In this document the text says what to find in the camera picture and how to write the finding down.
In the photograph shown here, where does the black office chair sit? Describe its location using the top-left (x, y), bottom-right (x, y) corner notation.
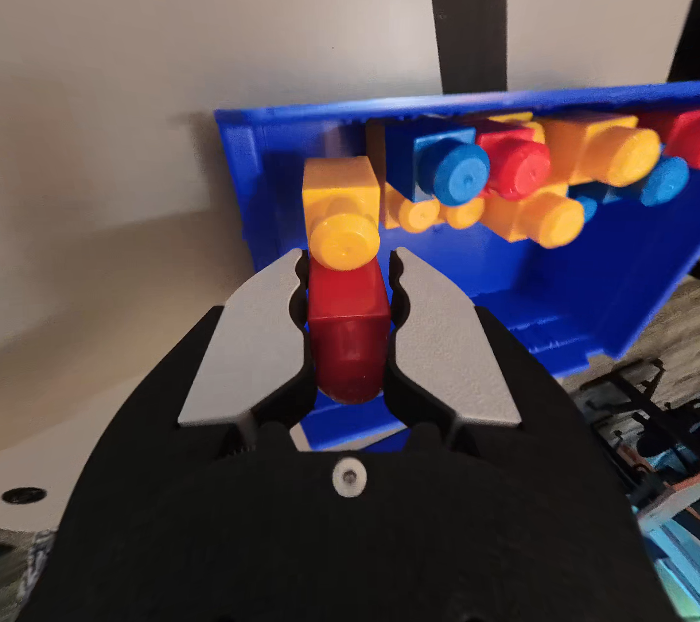
top-left (569, 354), bottom-right (700, 475)

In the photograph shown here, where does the black desk grommet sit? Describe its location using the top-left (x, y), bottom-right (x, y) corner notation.
top-left (0, 486), bottom-right (48, 507)

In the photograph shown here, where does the blue storage bin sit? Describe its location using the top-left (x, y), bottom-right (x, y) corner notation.
top-left (213, 80), bottom-right (700, 453)

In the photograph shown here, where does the red mega block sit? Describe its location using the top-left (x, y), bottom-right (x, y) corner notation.
top-left (307, 255), bottom-right (393, 405)

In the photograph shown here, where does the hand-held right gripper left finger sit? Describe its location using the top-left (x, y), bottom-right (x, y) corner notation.
top-left (176, 248), bottom-right (317, 445)

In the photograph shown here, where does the yellow mega block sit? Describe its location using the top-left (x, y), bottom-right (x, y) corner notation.
top-left (302, 156), bottom-right (382, 273)

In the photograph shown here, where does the pile of mega blocks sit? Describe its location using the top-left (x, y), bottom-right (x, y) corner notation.
top-left (365, 109), bottom-right (700, 251)

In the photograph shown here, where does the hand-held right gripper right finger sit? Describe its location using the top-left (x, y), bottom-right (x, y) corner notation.
top-left (383, 247), bottom-right (523, 449)

